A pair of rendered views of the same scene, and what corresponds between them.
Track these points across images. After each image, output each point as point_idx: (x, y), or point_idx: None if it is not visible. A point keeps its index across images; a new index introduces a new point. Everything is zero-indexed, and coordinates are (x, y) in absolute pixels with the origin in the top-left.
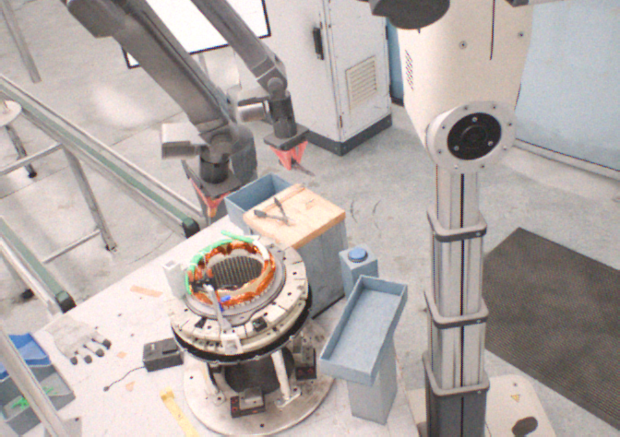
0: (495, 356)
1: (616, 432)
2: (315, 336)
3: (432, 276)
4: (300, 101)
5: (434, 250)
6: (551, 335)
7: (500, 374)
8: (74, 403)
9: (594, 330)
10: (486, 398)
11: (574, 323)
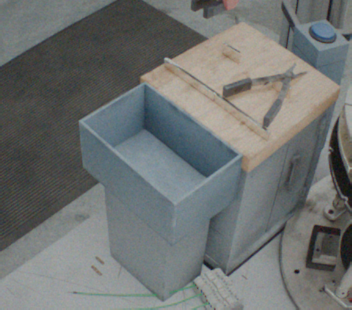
0: (75, 200)
1: None
2: (331, 188)
3: (321, 0)
4: None
5: None
6: (57, 143)
7: (103, 201)
8: None
9: (60, 108)
10: None
11: (45, 121)
